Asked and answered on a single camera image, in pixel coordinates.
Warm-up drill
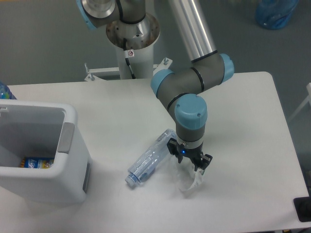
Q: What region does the colourful snack wrapper in bin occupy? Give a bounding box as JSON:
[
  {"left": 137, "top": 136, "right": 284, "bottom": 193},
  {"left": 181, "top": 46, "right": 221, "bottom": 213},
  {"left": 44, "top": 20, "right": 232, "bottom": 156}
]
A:
[{"left": 19, "top": 157, "right": 54, "bottom": 169}]

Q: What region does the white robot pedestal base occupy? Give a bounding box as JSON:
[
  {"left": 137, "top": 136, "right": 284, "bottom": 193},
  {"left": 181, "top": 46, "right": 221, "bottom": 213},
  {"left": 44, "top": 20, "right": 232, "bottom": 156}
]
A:
[{"left": 85, "top": 13, "right": 173, "bottom": 81}]

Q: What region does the white plastic trash can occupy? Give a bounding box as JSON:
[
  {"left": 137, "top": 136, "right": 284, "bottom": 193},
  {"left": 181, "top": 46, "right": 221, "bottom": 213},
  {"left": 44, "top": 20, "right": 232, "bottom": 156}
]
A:
[{"left": 0, "top": 100, "right": 92, "bottom": 203}]

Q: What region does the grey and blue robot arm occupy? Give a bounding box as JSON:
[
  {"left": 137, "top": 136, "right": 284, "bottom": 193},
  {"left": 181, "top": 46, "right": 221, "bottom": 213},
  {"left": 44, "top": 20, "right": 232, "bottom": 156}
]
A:
[{"left": 76, "top": 0, "right": 234, "bottom": 169}]

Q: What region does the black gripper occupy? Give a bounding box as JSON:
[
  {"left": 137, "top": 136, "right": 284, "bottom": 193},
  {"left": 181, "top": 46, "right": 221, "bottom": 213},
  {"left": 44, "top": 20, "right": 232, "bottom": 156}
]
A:
[{"left": 167, "top": 137, "right": 213, "bottom": 172}]

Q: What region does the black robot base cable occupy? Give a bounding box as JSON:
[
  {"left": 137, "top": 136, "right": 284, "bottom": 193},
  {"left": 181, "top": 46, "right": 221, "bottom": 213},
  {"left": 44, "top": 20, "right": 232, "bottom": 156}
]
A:
[{"left": 122, "top": 38, "right": 136, "bottom": 80}]

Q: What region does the blue bottle at left edge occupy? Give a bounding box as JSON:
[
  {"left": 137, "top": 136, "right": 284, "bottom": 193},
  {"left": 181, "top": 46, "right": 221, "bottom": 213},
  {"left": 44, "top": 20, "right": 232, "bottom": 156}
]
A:
[{"left": 0, "top": 82, "right": 17, "bottom": 100}]

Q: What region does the white frame at right edge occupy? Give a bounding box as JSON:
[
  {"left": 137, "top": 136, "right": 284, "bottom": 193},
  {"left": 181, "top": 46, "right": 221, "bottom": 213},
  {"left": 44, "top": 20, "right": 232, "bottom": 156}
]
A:
[{"left": 288, "top": 83, "right": 311, "bottom": 122}]

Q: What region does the black device at table corner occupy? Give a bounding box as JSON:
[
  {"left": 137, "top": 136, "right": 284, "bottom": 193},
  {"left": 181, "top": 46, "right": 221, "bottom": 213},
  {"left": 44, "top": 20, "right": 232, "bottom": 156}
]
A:
[{"left": 294, "top": 197, "right": 311, "bottom": 222}]

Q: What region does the clear crushed plastic bottle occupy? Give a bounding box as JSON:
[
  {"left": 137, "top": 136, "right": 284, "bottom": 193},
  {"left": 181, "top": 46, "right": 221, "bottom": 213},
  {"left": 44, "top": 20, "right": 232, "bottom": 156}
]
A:
[{"left": 125, "top": 129, "right": 176, "bottom": 189}]

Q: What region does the clear plastic wrapper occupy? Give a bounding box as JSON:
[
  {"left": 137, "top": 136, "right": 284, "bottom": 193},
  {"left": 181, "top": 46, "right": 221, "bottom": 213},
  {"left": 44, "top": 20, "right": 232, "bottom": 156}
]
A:
[{"left": 170, "top": 156, "right": 205, "bottom": 196}]

